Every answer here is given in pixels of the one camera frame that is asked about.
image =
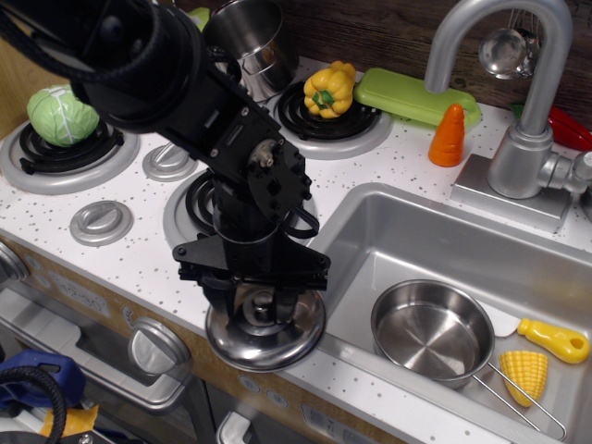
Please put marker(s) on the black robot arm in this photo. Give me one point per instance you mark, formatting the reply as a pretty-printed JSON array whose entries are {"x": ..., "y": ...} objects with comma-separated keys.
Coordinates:
[{"x": 145, "y": 68}]

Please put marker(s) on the silver sink basin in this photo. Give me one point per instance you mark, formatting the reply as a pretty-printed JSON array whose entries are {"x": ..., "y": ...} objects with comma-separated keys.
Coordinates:
[{"x": 380, "y": 236}]

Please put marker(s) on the yellow handled toy knife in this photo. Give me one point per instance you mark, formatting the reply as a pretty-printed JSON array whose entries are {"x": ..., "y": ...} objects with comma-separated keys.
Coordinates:
[{"x": 568, "y": 345}]

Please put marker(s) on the steel saucepan with wire handle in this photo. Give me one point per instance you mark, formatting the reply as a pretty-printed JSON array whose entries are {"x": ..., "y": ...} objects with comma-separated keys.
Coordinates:
[{"x": 442, "y": 333}]

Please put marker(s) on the silver oven dial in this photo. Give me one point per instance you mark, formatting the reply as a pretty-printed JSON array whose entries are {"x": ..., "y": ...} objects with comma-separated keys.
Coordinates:
[
  {"x": 12, "y": 267},
  {"x": 155, "y": 349}
]

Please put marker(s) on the silver stove knob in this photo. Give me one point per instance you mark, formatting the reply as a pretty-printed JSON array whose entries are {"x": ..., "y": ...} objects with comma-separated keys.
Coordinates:
[
  {"x": 101, "y": 223},
  {"x": 168, "y": 163}
]

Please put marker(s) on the green plastic cutting board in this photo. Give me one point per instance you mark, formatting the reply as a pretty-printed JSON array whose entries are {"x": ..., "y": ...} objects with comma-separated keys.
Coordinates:
[{"x": 405, "y": 96}]

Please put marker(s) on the steel pot lid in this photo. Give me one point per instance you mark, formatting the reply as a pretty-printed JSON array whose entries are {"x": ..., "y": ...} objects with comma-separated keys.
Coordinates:
[{"x": 250, "y": 340}]

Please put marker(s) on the back right stove burner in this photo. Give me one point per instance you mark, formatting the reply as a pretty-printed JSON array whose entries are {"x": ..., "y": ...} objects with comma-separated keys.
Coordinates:
[{"x": 360, "y": 130}]

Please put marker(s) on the light green toy vegetable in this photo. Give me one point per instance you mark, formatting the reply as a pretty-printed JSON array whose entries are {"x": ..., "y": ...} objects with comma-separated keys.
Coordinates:
[{"x": 200, "y": 16}]

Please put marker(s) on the hanging steel ladle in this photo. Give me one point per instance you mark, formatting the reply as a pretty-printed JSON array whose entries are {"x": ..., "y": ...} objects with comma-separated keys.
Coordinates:
[{"x": 512, "y": 53}]

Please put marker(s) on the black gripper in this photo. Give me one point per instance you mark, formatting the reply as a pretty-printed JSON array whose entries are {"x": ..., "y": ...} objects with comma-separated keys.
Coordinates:
[{"x": 219, "y": 265}]

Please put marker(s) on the red toy pepper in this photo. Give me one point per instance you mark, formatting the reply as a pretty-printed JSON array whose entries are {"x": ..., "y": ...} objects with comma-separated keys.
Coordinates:
[{"x": 567, "y": 131}]

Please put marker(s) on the yellow toy bell pepper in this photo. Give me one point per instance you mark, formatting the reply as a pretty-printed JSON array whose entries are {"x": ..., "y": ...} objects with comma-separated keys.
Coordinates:
[{"x": 328, "y": 92}]

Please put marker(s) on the silver toy faucet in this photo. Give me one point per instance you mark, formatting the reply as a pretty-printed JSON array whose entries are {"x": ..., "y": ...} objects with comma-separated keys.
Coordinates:
[{"x": 525, "y": 181}]

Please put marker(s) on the yellow cloth piece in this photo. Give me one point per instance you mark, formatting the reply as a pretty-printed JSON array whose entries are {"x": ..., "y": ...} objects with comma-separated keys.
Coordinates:
[{"x": 77, "y": 421}]

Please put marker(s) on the green toy cabbage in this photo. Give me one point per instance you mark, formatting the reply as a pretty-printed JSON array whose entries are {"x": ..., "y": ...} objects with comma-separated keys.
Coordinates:
[{"x": 59, "y": 117}]

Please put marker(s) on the yellow toy corn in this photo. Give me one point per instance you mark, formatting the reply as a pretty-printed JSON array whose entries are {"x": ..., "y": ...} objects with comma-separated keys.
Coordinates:
[{"x": 528, "y": 374}]

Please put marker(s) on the silver dishwasher handle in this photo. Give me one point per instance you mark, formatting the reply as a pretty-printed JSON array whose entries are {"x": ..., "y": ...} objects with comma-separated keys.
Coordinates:
[{"x": 234, "y": 429}]

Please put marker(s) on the tall steel pot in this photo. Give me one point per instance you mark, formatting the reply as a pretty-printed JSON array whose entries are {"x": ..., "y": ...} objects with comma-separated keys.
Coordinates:
[{"x": 255, "y": 34}]

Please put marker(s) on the silver oven door handle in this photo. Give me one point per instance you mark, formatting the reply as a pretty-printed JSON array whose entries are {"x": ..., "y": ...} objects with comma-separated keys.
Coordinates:
[{"x": 43, "y": 330}]

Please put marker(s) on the blue clamp tool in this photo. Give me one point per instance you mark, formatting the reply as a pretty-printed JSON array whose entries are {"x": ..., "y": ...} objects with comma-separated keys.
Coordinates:
[{"x": 41, "y": 379}]

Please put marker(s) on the front left stove burner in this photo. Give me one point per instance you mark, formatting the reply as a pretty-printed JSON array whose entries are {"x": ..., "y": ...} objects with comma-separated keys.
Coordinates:
[{"x": 31, "y": 164}]

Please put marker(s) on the silver stove knob middle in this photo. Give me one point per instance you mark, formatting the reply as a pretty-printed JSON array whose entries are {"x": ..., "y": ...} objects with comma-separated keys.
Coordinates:
[{"x": 168, "y": 163}]

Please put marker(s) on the silver stove knob front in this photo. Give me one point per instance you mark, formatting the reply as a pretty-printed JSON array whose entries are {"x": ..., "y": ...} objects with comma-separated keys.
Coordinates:
[{"x": 101, "y": 223}]

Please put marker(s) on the silver left oven dial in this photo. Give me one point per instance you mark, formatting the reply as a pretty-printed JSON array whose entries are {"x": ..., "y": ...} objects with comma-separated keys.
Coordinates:
[{"x": 12, "y": 267}]

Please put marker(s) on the orange toy carrot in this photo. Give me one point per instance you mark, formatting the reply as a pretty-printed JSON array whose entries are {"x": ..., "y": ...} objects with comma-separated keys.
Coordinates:
[{"x": 447, "y": 146}]

